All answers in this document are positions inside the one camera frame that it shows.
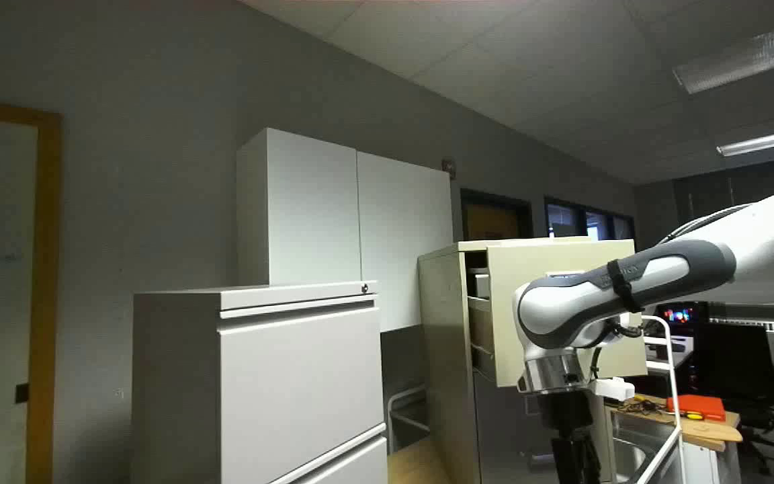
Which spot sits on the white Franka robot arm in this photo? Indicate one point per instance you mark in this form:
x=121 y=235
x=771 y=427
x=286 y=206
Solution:
x=673 y=269

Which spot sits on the narrow bright ceiling light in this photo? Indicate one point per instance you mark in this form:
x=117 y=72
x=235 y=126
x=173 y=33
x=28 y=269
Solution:
x=767 y=140

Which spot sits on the wide ceiling light panel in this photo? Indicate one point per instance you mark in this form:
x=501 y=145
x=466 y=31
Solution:
x=746 y=54

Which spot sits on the dark framed window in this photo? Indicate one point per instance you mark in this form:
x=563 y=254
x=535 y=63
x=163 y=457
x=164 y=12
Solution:
x=589 y=220

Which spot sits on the dark doorway with frame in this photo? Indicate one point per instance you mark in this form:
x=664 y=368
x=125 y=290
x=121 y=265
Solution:
x=492 y=218

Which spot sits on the white tall storage cabinet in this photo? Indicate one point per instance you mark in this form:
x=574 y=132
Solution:
x=335 y=216

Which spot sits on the grey metal desk frame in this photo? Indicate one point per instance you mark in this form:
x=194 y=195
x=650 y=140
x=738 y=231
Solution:
x=403 y=406

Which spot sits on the beige metal filing cabinet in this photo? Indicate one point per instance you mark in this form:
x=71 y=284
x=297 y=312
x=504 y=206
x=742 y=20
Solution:
x=445 y=358

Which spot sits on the black office chair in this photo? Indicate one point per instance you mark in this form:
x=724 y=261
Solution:
x=746 y=376

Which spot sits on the computer with coloured lights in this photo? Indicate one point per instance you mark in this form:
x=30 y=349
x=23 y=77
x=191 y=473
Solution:
x=679 y=324

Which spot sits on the white metal tube rack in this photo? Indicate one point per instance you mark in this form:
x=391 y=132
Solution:
x=673 y=394

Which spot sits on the wooden work table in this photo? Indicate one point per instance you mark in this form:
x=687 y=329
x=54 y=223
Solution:
x=711 y=430

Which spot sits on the orange box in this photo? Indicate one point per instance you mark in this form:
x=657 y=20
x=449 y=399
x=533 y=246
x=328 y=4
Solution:
x=697 y=406

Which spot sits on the grey lateral file cabinet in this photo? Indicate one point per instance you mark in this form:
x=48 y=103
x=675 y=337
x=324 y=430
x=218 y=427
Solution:
x=288 y=384

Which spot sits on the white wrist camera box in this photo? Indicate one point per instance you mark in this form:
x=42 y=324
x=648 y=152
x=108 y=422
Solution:
x=617 y=387

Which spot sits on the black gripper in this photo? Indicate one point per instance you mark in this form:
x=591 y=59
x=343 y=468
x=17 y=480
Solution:
x=574 y=430

